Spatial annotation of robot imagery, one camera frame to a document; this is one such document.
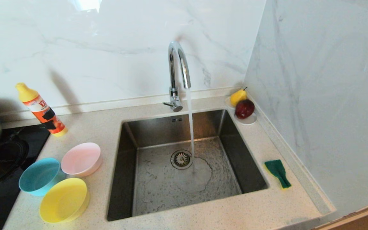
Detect chrome gooseneck faucet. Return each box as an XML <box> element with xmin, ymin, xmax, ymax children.
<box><xmin>163</xmin><ymin>41</ymin><xmax>192</xmax><ymax>112</ymax></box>

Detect green and yellow sponge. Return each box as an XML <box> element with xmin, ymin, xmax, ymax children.
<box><xmin>264</xmin><ymin>159</ymin><xmax>292</xmax><ymax>189</ymax></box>

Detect orange dish soap bottle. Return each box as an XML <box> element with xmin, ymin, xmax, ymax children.
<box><xmin>15</xmin><ymin>82</ymin><xmax>68</xmax><ymax>138</ymax></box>

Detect blue plastic bowl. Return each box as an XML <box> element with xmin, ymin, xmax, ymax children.
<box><xmin>19</xmin><ymin>157</ymin><xmax>66</xmax><ymax>196</ymax></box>

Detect metal sink drain strainer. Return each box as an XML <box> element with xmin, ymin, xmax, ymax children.
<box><xmin>171</xmin><ymin>150</ymin><xmax>194</xmax><ymax>170</ymax></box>

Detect stainless steel sink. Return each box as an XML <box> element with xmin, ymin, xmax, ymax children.
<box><xmin>107</xmin><ymin>109</ymin><xmax>270</xmax><ymax>221</ymax></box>

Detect yellow pear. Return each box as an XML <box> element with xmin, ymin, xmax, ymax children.
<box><xmin>230</xmin><ymin>87</ymin><xmax>248</xmax><ymax>107</ymax></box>

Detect red apple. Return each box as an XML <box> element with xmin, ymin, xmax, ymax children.
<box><xmin>235</xmin><ymin>99</ymin><xmax>255</xmax><ymax>119</ymax></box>

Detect small white dish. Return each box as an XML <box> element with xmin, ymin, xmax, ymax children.
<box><xmin>225</xmin><ymin>96</ymin><xmax>257</xmax><ymax>126</ymax></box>

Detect pink plastic bowl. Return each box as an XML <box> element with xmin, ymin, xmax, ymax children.
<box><xmin>61</xmin><ymin>142</ymin><xmax>103</xmax><ymax>178</ymax></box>

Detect yellow plastic bowl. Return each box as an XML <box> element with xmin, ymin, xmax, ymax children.
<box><xmin>40</xmin><ymin>178</ymin><xmax>90</xmax><ymax>223</ymax></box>

